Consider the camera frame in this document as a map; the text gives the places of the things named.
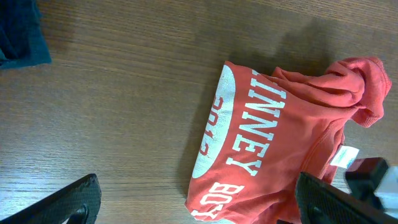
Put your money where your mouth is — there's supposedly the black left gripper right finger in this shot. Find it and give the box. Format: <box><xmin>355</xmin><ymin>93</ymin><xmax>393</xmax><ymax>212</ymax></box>
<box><xmin>295</xmin><ymin>172</ymin><xmax>397</xmax><ymax>224</ymax></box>

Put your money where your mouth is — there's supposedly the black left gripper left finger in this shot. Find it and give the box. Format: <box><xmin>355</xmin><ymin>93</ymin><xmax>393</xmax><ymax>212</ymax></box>
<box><xmin>1</xmin><ymin>174</ymin><xmax>101</xmax><ymax>224</ymax></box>

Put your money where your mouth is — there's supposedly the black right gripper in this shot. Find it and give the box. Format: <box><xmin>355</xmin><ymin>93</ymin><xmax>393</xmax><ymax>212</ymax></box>
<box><xmin>345</xmin><ymin>157</ymin><xmax>397</xmax><ymax>215</ymax></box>

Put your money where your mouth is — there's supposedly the orange FRAM t-shirt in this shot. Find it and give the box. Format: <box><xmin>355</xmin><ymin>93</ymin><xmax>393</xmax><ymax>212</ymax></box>
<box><xmin>185</xmin><ymin>57</ymin><xmax>392</xmax><ymax>223</ymax></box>

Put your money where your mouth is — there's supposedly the black folded garment with stripes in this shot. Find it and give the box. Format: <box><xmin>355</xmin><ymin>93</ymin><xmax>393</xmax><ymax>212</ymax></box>
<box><xmin>1</xmin><ymin>0</ymin><xmax>52</xmax><ymax>70</ymax></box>

